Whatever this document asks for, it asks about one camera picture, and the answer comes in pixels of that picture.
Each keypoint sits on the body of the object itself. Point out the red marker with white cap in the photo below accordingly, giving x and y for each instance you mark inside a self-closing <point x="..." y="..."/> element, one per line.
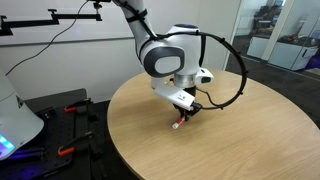
<point x="179" y="122"/>

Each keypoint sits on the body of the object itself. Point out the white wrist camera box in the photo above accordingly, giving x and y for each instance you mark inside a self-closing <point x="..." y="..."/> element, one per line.
<point x="175" y="95"/>

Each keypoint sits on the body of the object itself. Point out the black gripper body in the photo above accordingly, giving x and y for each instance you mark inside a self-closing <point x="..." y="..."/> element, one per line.
<point x="196" y="106"/>

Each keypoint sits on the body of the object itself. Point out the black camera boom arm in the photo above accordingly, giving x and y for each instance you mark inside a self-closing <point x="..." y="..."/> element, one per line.
<point x="40" y="22"/>

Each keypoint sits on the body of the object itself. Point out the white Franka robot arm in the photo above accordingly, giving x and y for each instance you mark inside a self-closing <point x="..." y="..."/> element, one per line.
<point x="166" y="63"/>

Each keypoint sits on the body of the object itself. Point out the white storage cabinet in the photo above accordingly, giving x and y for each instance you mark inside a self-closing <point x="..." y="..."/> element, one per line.
<point x="291" y="55"/>
<point x="261" y="46"/>

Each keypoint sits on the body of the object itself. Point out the black perforated breadboard plate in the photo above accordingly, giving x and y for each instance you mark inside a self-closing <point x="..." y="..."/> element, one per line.
<point x="36" y="163"/>

